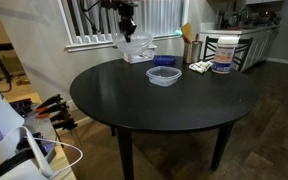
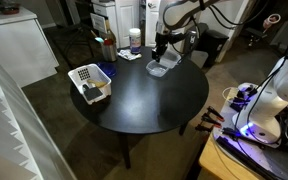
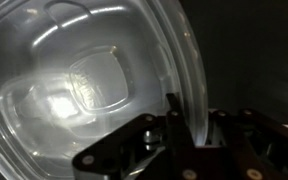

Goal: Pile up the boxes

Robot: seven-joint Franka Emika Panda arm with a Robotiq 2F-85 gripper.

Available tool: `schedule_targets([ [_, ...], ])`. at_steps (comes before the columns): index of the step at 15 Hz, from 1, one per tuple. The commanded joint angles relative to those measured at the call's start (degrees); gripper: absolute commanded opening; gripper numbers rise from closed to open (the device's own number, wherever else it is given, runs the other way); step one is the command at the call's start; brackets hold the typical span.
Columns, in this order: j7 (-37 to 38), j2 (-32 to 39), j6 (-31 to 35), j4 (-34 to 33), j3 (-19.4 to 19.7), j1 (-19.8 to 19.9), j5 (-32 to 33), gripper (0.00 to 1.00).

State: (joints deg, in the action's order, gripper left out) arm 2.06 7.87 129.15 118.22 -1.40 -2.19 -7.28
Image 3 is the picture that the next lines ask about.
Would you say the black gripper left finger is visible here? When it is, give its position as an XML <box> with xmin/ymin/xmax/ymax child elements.
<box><xmin>72</xmin><ymin>92</ymin><xmax>198</xmax><ymax>180</ymax></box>

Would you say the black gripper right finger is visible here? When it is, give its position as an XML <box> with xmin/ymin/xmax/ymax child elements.
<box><xmin>210</xmin><ymin>108</ymin><xmax>288</xmax><ymax>180</ymax></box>

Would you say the clear plastic food container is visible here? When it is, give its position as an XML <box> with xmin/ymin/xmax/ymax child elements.
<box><xmin>0</xmin><ymin>0</ymin><xmax>209</xmax><ymax>180</ymax></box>

